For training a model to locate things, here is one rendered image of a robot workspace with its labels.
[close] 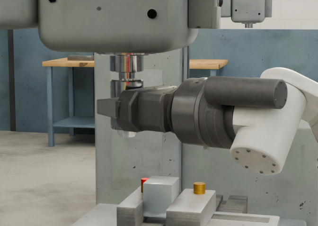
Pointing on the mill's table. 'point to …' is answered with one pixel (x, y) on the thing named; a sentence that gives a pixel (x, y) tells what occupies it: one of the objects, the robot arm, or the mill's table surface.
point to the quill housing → (114, 19)
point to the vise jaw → (191, 209)
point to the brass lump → (199, 188)
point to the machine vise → (225, 217)
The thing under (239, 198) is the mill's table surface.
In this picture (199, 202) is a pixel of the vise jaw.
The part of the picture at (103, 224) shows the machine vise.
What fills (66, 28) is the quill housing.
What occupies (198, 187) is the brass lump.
